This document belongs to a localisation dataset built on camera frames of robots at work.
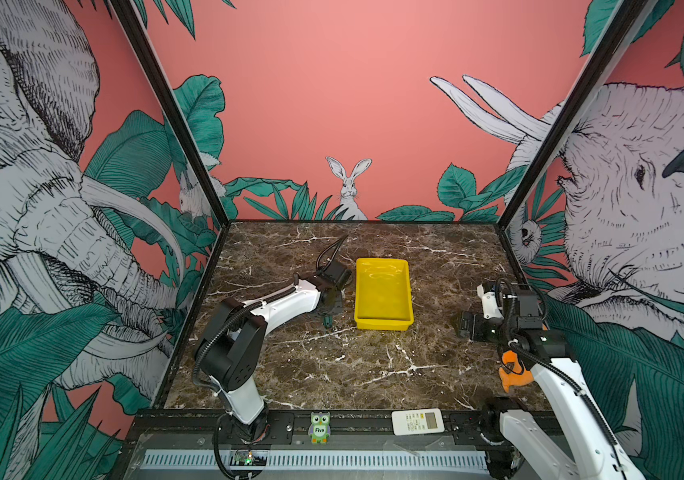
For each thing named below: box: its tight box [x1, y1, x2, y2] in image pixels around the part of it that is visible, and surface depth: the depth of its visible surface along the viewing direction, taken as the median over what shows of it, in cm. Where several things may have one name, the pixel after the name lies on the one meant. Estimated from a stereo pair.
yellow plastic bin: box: [354, 258, 414, 332], surface depth 97 cm
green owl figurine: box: [309, 411, 331, 444], surface depth 75 cm
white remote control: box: [392, 408, 445, 436], surface depth 76 cm
